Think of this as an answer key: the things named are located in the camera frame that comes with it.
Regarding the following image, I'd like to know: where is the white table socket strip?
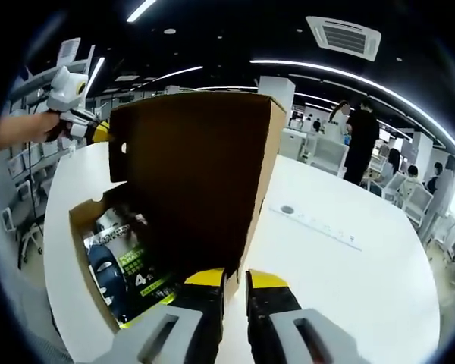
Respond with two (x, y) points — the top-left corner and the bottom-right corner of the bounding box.
(268, 202), (363, 252)

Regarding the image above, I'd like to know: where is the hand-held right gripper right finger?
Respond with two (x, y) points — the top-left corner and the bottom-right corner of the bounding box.
(244, 268), (369, 364)

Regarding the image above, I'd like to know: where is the white ceiling light strip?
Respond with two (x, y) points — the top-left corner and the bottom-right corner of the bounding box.
(130, 66), (205, 92)
(127, 0), (157, 23)
(249, 59), (455, 158)

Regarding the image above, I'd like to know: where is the silver green soft mask packet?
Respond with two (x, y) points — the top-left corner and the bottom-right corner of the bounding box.
(82, 206), (183, 329)

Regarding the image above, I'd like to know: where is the person's left hand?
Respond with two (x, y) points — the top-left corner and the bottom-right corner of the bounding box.
(29, 110), (71, 145)

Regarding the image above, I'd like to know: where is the white office chair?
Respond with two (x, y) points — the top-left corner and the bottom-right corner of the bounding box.
(401, 185), (435, 228)
(2, 177), (46, 270)

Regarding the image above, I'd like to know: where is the brown cardboard shoe box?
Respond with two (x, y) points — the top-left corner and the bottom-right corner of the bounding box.
(68, 90), (288, 334)

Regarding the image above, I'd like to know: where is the grey metal shelf rack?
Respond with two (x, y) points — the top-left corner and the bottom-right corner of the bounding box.
(7, 37), (107, 164)

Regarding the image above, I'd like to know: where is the white ceiling air conditioner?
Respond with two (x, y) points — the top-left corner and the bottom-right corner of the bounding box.
(305, 15), (382, 62)

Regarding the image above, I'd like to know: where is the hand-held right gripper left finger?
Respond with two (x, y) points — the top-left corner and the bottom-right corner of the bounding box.
(94, 267), (228, 364)

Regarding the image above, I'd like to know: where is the white office desk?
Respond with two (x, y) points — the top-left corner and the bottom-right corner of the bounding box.
(280, 127), (350, 177)

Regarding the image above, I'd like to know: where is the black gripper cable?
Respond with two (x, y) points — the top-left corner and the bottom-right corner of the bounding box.
(24, 142), (46, 236)

